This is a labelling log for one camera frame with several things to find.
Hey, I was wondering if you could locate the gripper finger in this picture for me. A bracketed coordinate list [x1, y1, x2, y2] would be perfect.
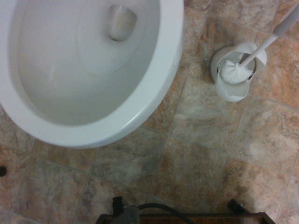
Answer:
[118, 204, 141, 224]

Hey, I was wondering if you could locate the white toilet brush grey handle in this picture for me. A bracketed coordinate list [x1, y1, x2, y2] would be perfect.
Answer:
[221, 3, 299, 85]

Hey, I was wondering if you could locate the white toilet bowl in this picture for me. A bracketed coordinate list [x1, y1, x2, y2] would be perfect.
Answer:
[0, 0, 185, 150]

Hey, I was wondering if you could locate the white toilet brush holder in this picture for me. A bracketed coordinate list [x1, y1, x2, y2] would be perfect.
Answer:
[211, 42, 268, 103]

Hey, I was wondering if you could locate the dark wooden table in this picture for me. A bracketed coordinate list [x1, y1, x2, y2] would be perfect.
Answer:
[95, 211, 273, 224]

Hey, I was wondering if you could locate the black cable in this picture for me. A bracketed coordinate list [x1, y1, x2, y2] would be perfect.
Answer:
[137, 203, 180, 219]

